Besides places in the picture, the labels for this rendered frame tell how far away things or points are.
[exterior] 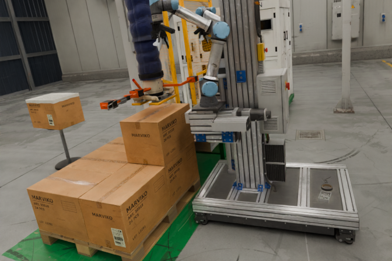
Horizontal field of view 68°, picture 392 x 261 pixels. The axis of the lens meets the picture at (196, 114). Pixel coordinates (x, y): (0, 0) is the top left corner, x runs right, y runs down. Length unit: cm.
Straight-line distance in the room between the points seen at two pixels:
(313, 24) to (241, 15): 919
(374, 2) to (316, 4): 173
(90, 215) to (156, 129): 82
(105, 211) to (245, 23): 172
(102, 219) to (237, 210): 104
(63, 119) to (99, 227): 208
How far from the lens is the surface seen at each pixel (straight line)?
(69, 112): 423
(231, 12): 235
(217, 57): 214
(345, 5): 538
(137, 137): 260
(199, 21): 225
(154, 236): 268
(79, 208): 247
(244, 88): 239
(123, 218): 221
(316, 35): 1149
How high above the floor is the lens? 161
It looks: 16 degrees down
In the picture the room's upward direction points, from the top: 7 degrees counter-clockwise
